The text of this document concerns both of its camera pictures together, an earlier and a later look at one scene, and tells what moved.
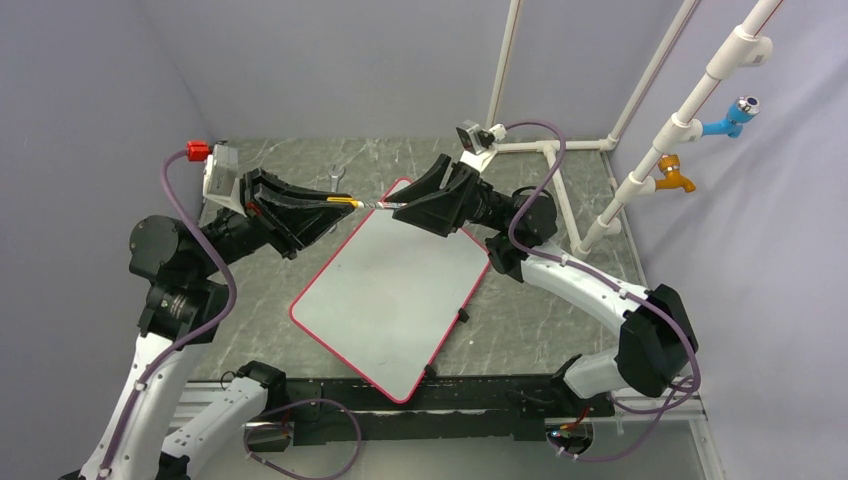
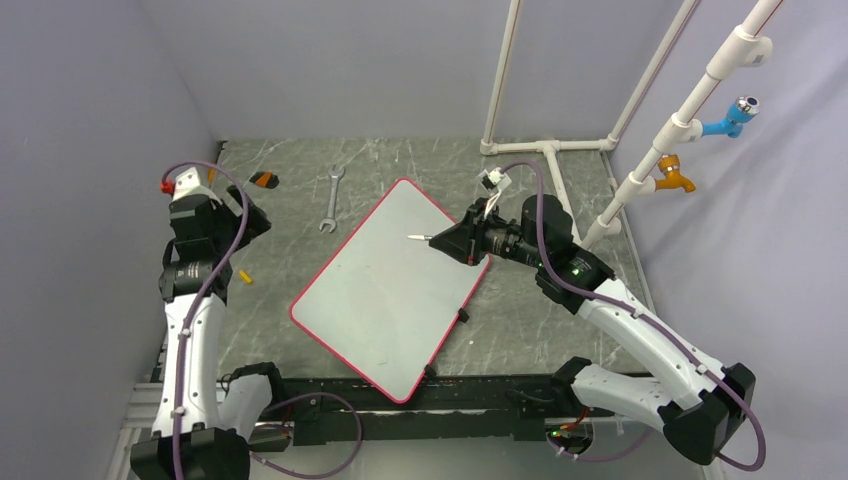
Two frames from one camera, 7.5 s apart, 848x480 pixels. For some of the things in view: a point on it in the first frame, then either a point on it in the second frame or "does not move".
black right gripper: (443, 211) to (465, 240)
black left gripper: (301, 215) to (224, 212)
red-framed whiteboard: (392, 295) does not move
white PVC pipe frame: (746, 47) does not move
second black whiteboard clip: (430, 373) does not move
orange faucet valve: (669, 164) does not move
